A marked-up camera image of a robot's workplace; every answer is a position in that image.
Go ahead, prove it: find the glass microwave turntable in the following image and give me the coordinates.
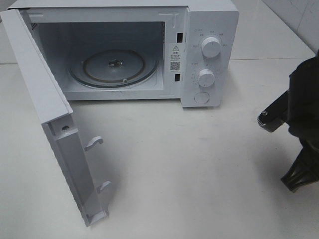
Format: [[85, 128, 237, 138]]
[[69, 49, 159, 89]]

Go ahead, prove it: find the white microwave oven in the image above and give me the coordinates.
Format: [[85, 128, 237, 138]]
[[0, 0, 240, 227]]

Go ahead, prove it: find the white microwave knob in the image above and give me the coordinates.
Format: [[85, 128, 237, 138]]
[[197, 69, 215, 88], [201, 36, 221, 58]]

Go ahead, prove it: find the round white door button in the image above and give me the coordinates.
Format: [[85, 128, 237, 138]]
[[194, 92, 210, 104]]

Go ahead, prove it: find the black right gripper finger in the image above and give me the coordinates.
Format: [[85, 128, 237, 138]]
[[281, 139, 319, 192]]

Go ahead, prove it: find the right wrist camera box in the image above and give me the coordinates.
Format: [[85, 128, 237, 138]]
[[257, 90, 290, 132]]

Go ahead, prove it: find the white microwave door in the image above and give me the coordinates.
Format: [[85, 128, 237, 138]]
[[0, 9, 110, 226]]

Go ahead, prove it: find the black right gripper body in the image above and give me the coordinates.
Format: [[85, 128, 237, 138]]
[[286, 49, 319, 142]]

